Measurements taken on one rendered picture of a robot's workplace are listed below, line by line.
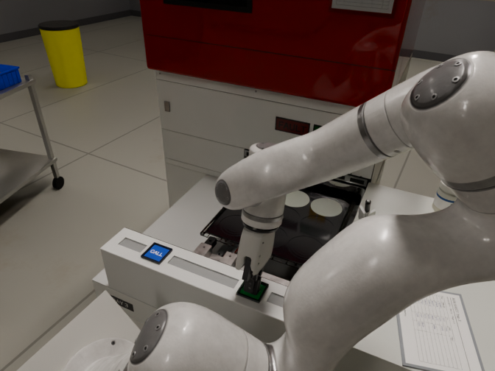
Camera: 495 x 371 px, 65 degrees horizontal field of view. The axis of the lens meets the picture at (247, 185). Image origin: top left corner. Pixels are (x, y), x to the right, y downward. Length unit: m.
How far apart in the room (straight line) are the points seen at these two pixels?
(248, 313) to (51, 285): 1.67
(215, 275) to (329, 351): 0.54
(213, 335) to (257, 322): 0.44
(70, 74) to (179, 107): 3.76
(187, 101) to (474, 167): 1.20
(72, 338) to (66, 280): 1.59
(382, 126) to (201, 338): 0.35
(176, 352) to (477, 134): 0.35
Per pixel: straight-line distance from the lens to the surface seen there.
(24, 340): 2.23
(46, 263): 2.56
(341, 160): 0.60
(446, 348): 0.90
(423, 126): 0.36
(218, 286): 0.91
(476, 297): 1.04
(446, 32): 7.00
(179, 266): 0.97
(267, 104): 1.31
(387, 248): 0.39
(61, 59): 5.14
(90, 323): 0.85
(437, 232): 0.42
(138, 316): 1.16
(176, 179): 1.66
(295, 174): 0.63
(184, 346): 0.45
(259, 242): 0.78
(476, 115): 0.35
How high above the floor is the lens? 1.64
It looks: 33 degrees down
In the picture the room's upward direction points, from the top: 2 degrees clockwise
